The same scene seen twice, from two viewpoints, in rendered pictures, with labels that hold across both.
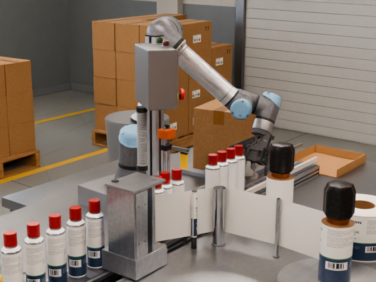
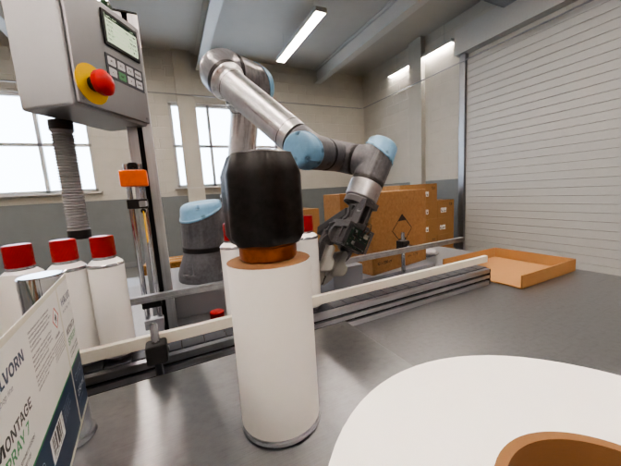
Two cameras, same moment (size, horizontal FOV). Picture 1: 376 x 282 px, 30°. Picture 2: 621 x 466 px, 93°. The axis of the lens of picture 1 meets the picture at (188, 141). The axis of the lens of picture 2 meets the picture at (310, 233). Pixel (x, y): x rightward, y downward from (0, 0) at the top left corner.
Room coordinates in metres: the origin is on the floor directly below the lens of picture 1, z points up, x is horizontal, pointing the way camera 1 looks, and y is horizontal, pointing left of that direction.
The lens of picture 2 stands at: (1.91, -0.48, 1.14)
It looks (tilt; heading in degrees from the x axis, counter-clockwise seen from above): 8 degrees down; 27
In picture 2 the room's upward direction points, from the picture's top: 4 degrees counter-clockwise
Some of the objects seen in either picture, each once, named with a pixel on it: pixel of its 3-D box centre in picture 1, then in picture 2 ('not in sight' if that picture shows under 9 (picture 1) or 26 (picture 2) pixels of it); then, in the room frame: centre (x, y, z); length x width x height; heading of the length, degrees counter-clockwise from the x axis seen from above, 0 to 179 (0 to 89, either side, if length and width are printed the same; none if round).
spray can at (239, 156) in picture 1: (238, 172); (307, 262); (2.46, -0.18, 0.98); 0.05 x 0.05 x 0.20
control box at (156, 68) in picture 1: (156, 75); (88, 64); (2.23, 0.10, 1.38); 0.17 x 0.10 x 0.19; 18
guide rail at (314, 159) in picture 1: (249, 191); (331, 296); (2.47, -0.23, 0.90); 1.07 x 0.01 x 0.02; 143
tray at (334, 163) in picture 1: (325, 160); (505, 264); (3.06, -0.63, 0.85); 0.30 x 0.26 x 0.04; 143
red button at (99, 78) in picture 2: (179, 94); (101, 82); (2.20, 0.03, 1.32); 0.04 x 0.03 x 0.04; 18
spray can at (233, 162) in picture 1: (230, 175); not in sight; (2.42, -0.15, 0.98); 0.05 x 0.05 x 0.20
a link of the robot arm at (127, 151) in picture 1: (135, 144); (203, 222); (2.54, 0.20, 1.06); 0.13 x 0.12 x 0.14; 173
